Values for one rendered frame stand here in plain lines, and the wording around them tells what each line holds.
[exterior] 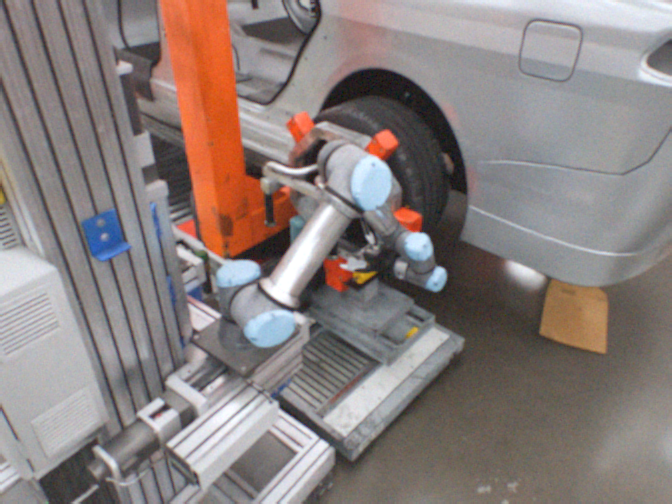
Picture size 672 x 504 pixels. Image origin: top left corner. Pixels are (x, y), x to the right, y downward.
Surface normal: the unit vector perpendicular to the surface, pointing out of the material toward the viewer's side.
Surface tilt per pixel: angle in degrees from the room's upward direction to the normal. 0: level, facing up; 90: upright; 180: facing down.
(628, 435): 0
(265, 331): 96
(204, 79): 90
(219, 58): 90
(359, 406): 0
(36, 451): 90
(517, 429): 0
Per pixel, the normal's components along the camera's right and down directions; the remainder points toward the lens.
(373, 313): 0.01, -0.82
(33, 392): 0.79, 0.36
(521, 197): -0.67, 0.42
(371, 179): 0.62, 0.37
